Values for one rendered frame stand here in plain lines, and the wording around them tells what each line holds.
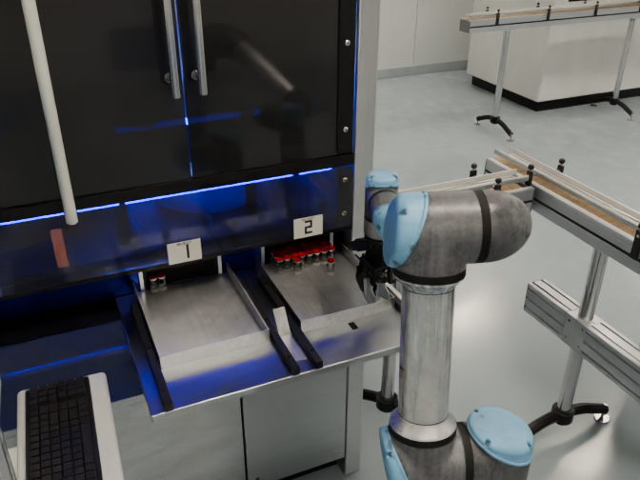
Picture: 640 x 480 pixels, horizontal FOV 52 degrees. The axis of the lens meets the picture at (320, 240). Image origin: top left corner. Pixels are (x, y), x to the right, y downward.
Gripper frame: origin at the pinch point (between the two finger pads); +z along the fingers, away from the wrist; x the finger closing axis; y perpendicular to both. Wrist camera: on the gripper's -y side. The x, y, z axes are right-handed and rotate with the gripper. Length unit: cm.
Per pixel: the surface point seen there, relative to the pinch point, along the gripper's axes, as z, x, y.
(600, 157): 91, 316, -221
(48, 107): -53, -66, -17
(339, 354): 3.5, -14.9, 12.7
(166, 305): 3, -47, -23
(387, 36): 48, 275, -485
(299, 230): -10.2, -9.6, -24.4
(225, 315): 3.3, -34.8, -12.6
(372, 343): 3.5, -5.8, 12.0
